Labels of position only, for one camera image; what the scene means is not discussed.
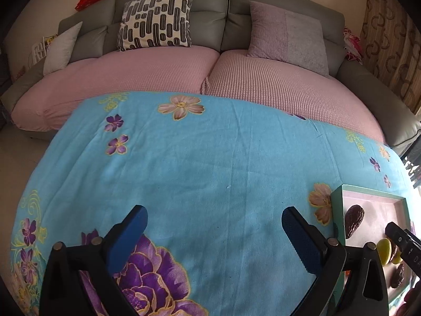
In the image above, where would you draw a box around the purple and grey pillow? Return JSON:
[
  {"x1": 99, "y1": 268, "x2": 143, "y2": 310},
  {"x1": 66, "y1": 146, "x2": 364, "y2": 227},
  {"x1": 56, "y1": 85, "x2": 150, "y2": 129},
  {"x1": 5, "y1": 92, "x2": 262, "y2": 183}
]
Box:
[{"x1": 247, "y1": 1, "x2": 330, "y2": 78}]

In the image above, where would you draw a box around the pink sofa cover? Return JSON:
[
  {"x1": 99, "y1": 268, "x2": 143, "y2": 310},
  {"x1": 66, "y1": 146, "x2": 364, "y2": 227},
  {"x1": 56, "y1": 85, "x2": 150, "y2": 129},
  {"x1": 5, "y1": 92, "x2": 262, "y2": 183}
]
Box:
[{"x1": 10, "y1": 44, "x2": 389, "y2": 145}]

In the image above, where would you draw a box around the blue floral blanket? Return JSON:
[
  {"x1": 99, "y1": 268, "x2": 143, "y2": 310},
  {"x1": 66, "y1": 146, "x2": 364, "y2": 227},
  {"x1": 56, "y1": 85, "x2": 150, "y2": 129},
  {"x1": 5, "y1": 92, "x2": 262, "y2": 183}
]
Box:
[{"x1": 7, "y1": 90, "x2": 415, "y2": 316}]

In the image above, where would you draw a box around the light grey pillow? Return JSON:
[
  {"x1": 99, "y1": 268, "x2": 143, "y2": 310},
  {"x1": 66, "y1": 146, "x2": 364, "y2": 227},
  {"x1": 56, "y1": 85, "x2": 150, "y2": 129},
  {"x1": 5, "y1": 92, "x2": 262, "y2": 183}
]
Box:
[{"x1": 43, "y1": 21, "x2": 83, "y2": 76}]

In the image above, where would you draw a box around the yellow-green lime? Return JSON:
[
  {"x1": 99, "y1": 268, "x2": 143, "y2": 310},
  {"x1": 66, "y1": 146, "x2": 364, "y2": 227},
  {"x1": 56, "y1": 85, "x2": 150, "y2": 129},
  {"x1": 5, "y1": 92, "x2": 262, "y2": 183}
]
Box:
[{"x1": 377, "y1": 239, "x2": 393, "y2": 266}]

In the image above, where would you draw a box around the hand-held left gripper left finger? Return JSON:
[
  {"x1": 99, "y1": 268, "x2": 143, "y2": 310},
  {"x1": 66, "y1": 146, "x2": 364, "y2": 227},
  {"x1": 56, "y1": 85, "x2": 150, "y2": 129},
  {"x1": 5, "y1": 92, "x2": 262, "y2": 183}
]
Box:
[{"x1": 39, "y1": 205, "x2": 148, "y2": 316}]

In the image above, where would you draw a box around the white frame object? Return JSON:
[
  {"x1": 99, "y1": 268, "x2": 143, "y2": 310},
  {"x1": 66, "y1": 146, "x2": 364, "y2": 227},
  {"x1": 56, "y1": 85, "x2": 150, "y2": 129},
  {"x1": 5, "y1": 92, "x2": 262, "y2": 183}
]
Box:
[{"x1": 31, "y1": 36, "x2": 56, "y2": 63}]

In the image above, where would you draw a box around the brown patterned curtain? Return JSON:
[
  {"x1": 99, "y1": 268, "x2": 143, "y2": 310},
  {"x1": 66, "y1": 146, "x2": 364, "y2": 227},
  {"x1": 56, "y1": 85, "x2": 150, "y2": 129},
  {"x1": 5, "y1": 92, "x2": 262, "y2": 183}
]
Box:
[{"x1": 358, "y1": 0, "x2": 421, "y2": 116}]

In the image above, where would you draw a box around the black and white patterned pillow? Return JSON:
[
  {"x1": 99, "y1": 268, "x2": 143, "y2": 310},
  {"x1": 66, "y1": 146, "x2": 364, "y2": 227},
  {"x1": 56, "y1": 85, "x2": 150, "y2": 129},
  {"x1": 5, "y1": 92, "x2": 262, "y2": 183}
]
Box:
[{"x1": 118, "y1": 0, "x2": 195, "y2": 52}]

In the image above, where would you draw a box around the grey sofa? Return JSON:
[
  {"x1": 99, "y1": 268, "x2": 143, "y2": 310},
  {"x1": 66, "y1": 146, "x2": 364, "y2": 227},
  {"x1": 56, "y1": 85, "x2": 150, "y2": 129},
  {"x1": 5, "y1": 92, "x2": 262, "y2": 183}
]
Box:
[{"x1": 0, "y1": 0, "x2": 421, "y2": 159}]

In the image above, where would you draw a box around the dark chair with clothes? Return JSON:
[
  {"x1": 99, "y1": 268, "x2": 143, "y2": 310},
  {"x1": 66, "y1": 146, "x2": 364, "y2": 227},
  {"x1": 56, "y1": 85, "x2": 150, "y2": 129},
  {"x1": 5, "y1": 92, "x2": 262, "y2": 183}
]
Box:
[{"x1": 403, "y1": 145, "x2": 421, "y2": 188}]

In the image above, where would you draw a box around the pink garment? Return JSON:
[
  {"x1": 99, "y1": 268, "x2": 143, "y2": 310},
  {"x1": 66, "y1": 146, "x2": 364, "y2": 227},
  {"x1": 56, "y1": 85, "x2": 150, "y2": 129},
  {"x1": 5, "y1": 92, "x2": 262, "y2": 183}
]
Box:
[{"x1": 343, "y1": 28, "x2": 364, "y2": 65}]

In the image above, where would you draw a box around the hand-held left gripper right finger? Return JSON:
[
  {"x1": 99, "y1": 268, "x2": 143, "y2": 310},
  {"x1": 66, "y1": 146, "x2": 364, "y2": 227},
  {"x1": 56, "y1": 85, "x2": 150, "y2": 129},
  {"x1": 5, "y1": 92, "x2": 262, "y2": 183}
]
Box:
[{"x1": 282, "y1": 206, "x2": 390, "y2": 316}]

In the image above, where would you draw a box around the dark red date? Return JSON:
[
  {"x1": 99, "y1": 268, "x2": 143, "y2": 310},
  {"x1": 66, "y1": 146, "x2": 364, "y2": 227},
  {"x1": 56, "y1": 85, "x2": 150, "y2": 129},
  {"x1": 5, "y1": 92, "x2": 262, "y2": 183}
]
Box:
[
  {"x1": 390, "y1": 263, "x2": 406, "y2": 288},
  {"x1": 344, "y1": 205, "x2": 365, "y2": 239}
]

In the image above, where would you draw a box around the green-rimmed white tray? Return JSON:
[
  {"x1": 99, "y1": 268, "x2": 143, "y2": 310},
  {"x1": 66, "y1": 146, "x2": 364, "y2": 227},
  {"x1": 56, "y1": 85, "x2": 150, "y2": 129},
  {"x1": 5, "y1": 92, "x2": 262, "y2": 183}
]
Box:
[{"x1": 330, "y1": 184, "x2": 421, "y2": 316}]

